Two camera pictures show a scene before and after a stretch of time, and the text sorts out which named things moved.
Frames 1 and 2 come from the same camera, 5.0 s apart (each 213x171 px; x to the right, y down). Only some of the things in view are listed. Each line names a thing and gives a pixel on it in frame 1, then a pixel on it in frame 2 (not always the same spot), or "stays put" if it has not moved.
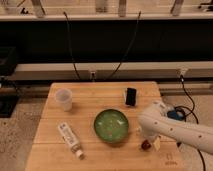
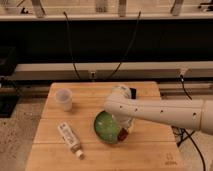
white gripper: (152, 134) -> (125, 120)
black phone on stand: (131, 96) stays put
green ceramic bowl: (111, 125) stays put
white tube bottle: (71, 140) stays put
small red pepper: (146, 144) -> (122, 135)
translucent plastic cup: (65, 96) stays put
